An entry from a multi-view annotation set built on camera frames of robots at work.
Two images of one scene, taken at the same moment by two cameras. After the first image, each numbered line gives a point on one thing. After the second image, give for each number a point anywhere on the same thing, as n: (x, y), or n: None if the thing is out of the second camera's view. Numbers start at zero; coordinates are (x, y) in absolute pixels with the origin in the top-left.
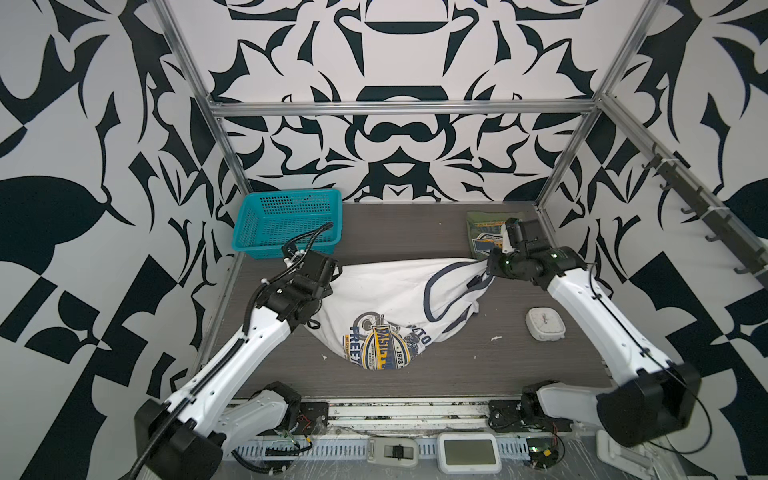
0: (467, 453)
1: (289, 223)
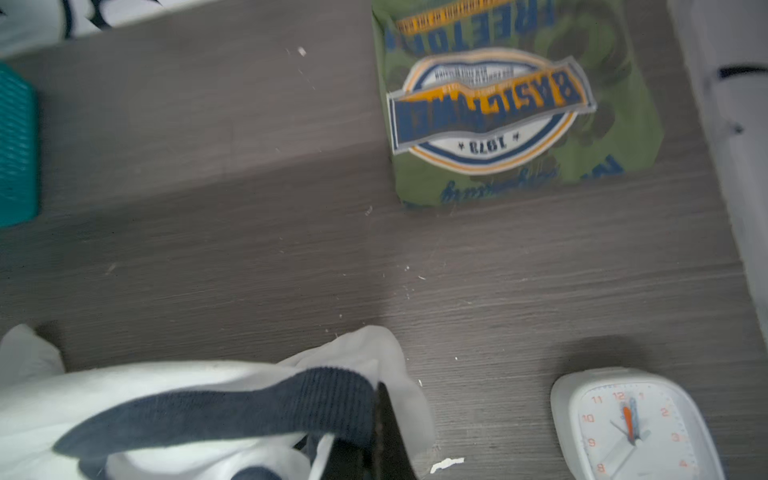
0: None
1: (19, 153)
